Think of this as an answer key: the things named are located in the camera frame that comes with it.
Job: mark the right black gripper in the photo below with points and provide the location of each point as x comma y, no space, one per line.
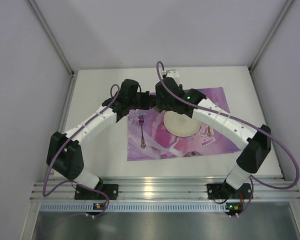
161,99

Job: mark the cream round plate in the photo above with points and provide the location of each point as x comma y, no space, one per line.
180,125

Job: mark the left aluminium frame post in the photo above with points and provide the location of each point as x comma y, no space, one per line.
50,35

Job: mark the aluminium frame post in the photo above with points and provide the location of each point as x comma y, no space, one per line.
50,35
271,34

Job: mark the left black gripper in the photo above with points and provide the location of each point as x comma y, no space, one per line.
145,100

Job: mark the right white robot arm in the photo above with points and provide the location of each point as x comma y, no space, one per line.
255,145

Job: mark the pink metallic fork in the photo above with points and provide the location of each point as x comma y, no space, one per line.
141,123

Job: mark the aluminium mounting rail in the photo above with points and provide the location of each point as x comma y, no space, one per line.
156,189

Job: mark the purple printed placemat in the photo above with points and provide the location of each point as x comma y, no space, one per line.
161,144

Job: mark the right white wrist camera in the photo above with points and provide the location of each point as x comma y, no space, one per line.
173,73

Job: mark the gold spoon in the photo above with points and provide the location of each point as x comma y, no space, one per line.
209,134

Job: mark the right aluminium frame post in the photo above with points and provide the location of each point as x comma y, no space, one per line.
271,34

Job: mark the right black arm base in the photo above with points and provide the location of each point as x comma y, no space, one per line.
219,191

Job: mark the perforated cable tray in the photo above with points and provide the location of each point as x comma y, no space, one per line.
139,207

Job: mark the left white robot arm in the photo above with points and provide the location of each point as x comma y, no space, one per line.
65,154

